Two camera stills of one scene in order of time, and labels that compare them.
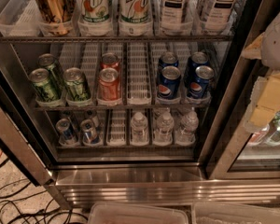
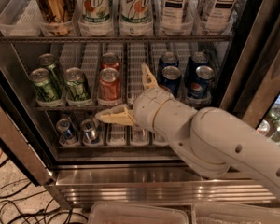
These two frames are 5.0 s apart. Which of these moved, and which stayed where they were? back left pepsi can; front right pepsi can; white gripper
Moved: white gripper
Stayed: back left pepsi can; front right pepsi can
